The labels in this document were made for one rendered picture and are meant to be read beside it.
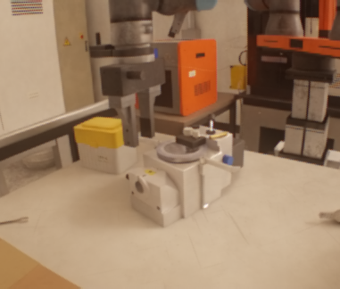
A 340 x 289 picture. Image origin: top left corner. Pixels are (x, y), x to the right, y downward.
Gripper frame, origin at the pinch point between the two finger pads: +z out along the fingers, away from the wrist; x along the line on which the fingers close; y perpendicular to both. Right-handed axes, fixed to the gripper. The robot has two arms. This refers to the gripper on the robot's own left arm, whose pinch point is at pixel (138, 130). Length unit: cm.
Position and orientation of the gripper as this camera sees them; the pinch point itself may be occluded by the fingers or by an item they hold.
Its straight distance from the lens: 57.6
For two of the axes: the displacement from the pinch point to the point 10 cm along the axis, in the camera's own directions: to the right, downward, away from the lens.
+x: 5.2, -3.4, 7.8
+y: 8.5, 1.5, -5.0
